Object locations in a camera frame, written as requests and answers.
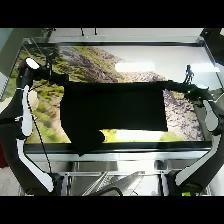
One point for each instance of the dark green T-shirt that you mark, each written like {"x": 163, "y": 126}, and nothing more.
{"x": 113, "y": 110}

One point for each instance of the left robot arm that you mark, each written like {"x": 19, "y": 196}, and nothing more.
{"x": 20, "y": 133}

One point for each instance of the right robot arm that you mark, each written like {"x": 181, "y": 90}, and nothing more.
{"x": 210, "y": 133}

